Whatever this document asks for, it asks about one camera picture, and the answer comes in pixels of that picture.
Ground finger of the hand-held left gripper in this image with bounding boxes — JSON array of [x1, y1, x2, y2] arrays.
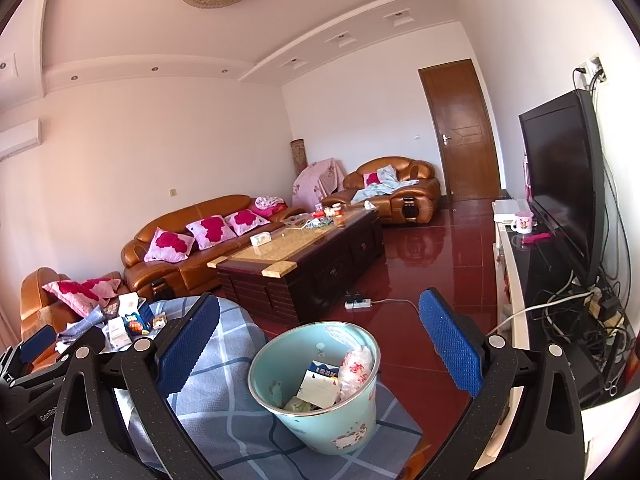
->
[[19, 324, 58, 366], [10, 326, 109, 391]]

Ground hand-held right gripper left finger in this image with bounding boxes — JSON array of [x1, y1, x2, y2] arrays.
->
[[50, 290, 223, 480]]

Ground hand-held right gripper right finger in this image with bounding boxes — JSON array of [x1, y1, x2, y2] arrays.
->
[[418, 288, 585, 480]]

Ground white red-print plastic bag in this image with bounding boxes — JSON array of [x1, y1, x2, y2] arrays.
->
[[337, 345, 376, 404]]

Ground clear plastic wrapper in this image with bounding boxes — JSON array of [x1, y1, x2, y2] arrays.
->
[[324, 325, 362, 352]]

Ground white blue-topped carton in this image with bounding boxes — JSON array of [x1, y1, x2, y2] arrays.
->
[[299, 359, 342, 409]]

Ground mint green trash bin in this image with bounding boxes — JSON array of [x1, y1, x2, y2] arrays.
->
[[248, 322, 381, 456]]

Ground blue checked cloth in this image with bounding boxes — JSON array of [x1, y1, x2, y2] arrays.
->
[[54, 304, 121, 357]]

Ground tan leather lounge sofa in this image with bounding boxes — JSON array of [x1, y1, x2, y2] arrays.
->
[[19, 267, 127, 367]]

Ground pink red flower pillow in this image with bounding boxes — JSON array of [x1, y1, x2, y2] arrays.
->
[[223, 208, 271, 236], [42, 277, 124, 319], [186, 214, 237, 251], [143, 227, 196, 265]]

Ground blue drink carton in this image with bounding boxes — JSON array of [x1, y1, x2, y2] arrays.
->
[[124, 309, 154, 337]]

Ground brown leather sofa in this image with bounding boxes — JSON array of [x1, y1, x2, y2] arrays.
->
[[121, 193, 307, 302]]

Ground white television stand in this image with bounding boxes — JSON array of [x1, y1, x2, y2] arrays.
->
[[492, 199, 640, 411]]

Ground grey checked tablecloth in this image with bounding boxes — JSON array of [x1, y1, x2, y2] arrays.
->
[[114, 296, 424, 478]]

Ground white power strip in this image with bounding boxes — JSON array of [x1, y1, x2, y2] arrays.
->
[[343, 290, 374, 310]]

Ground dark wooden coffee table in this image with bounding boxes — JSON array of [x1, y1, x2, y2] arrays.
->
[[207, 207, 386, 327]]

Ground white flat device box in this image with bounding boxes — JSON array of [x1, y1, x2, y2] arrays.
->
[[492, 198, 531, 224]]

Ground brown leather armchair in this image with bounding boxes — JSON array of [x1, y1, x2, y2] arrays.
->
[[319, 157, 442, 226]]

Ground pink floral bundle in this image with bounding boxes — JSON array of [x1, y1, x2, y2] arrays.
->
[[254, 195, 289, 219]]

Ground light blue clothes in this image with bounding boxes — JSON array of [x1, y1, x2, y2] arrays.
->
[[350, 164, 421, 206]]

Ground black flat television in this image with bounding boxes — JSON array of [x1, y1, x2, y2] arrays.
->
[[518, 88, 609, 287]]

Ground white air conditioner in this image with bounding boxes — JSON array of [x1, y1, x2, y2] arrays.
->
[[0, 118, 41, 162]]

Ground pink floral cover cloth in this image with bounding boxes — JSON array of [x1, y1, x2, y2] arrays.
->
[[291, 158, 347, 206]]

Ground brown wooden door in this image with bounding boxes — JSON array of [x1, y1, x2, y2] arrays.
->
[[417, 58, 503, 202]]

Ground rolled patterned mat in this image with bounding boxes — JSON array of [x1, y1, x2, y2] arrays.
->
[[289, 138, 306, 177]]

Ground bundle of black white cables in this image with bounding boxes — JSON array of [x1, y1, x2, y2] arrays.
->
[[529, 267, 632, 378]]

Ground wall socket with plugs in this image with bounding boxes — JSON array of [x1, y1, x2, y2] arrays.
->
[[574, 54, 609, 84]]

